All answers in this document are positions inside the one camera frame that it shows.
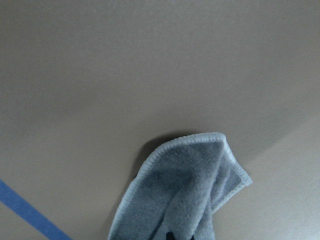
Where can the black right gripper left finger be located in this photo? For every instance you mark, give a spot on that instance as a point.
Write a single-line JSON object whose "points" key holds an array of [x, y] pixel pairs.
{"points": [[170, 236]]}

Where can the grey blue-lined towel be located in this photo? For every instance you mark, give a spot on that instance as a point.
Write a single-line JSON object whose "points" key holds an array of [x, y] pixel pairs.
{"points": [[178, 189]]}

